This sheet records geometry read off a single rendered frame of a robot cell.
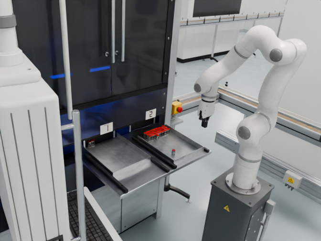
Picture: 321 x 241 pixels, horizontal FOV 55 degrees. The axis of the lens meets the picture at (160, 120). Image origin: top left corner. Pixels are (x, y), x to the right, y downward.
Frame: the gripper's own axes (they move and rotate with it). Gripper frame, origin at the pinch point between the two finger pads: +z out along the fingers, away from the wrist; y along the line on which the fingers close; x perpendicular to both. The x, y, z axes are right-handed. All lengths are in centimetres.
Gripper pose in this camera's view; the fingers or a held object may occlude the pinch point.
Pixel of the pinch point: (204, 123)
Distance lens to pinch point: 179.3
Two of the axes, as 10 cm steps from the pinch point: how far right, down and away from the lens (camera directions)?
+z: -0.7, 8.9, 4.6
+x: 6.8, 3.8, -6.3
